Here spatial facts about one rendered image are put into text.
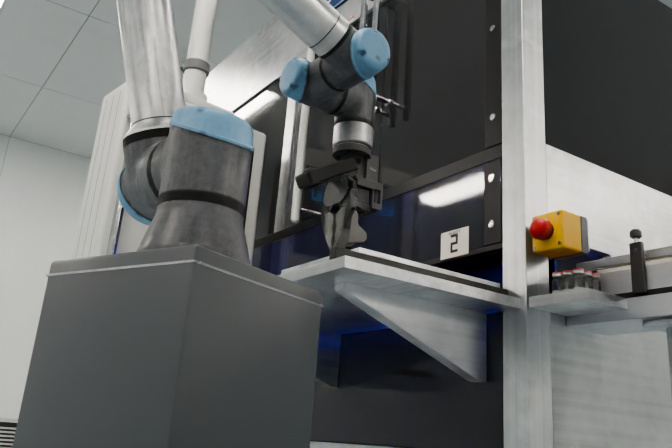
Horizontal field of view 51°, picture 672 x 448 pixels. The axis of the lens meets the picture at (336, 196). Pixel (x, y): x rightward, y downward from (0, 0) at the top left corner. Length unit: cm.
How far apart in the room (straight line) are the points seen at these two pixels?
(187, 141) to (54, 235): 583
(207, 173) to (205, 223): 7
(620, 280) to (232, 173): 76
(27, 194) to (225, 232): 591
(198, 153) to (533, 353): 73
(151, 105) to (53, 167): 581
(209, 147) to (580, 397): 87
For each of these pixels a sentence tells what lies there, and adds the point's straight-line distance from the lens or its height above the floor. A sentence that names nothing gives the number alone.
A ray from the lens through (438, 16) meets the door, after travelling 186.
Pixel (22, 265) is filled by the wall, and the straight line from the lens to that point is 665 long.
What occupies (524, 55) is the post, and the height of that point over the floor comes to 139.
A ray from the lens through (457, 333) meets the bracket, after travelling 137.
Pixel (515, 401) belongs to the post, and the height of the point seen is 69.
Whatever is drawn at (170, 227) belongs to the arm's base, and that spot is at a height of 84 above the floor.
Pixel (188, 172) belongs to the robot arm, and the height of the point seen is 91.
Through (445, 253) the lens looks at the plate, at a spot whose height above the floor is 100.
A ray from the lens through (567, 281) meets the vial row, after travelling 135.
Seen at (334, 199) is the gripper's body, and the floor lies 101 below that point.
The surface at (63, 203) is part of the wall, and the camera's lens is 683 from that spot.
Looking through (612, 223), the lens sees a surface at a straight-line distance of 163.
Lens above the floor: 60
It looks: 19 degrees up
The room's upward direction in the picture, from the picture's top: 4 degrees clockwise
